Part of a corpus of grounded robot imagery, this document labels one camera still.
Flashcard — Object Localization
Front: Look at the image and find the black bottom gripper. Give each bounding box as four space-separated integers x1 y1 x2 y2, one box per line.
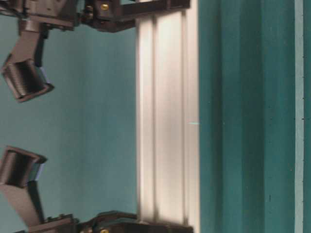
18 211 138 233

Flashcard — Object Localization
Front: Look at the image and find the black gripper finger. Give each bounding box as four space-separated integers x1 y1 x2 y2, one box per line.
121 222 194 233
121 0 190 18

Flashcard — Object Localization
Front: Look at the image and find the black top gripper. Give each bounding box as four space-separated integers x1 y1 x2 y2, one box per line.
0 0 136 33

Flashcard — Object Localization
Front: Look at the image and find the silver aluminium extrusion rail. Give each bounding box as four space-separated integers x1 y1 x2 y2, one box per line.
136 0 200 232

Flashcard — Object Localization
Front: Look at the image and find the teal table mat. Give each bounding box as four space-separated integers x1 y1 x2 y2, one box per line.
198 0 311 233

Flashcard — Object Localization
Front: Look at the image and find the black wrist camera top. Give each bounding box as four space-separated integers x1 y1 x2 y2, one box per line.
1 19 54 102

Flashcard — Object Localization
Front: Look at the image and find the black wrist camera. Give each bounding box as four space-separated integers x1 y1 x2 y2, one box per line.
1 19 54 102
0 146 47 227

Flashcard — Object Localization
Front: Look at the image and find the black wrist camera bottom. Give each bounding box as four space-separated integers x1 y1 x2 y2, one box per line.
0 146 47 227

